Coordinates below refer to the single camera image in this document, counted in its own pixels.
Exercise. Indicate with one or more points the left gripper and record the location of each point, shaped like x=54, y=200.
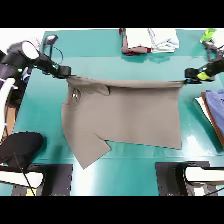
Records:
x=65, y=71

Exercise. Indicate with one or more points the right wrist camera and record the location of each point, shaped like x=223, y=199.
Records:
x=208, y=45

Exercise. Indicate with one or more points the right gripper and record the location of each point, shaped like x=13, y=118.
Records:
x=191, y=75

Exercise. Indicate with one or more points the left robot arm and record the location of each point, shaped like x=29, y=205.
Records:
x=20, y=55

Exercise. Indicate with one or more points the grey T-shirt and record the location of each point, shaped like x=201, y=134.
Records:
x=133, y=113

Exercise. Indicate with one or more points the white garment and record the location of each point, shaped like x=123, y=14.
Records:
x=138, y=38
x=220, y=35
x=165, y=36

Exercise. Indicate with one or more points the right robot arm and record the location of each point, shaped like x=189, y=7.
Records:
x=216, y=66

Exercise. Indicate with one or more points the cream garment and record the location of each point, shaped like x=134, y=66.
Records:
x=201, y=106

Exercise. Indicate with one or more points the blue garment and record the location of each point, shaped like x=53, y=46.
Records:
x=216, y=110

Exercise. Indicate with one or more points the bright green object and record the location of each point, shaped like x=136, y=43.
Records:
x=208, y=33

